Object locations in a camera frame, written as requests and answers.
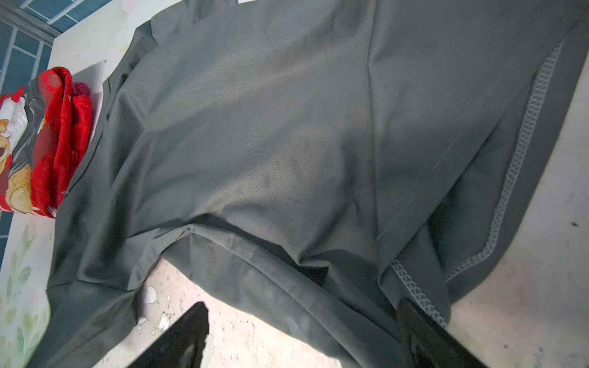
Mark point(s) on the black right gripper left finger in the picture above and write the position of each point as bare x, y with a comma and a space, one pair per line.
182, 344

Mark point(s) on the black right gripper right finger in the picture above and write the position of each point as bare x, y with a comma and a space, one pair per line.
427, 344

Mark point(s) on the grey t shirt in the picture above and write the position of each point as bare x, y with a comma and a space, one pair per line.
312, 163

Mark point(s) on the red teddy bear t shirt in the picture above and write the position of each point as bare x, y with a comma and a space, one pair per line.
45, 132

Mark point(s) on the aluminium corner post left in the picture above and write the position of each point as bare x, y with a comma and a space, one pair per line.
22, 21

